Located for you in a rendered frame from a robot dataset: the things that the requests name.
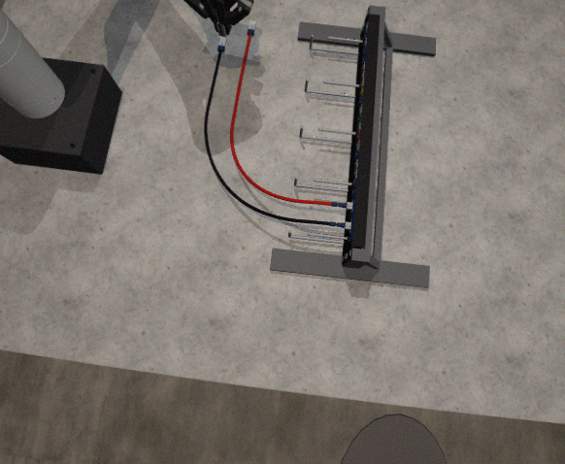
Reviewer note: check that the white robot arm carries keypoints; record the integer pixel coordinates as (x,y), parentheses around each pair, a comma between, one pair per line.
(27,82)

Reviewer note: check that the black cable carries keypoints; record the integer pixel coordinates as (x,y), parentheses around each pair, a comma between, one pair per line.
(222,181)

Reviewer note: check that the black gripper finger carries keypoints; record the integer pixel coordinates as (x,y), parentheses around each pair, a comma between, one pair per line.
(227,18)
(210,12)

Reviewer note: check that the red cable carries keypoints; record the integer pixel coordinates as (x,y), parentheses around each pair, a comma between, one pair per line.
(333,204)

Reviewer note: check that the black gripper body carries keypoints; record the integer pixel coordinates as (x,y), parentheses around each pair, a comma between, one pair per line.
(227,4)

